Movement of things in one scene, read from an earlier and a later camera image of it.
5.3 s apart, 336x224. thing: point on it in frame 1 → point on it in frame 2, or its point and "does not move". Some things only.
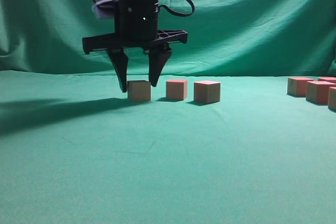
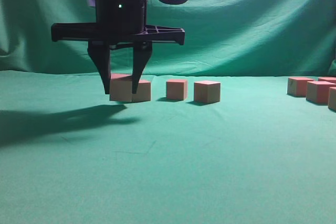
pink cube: (177, 89) does not move
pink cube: (207, 92) does not move
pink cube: (332, 98) does not move
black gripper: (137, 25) → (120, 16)
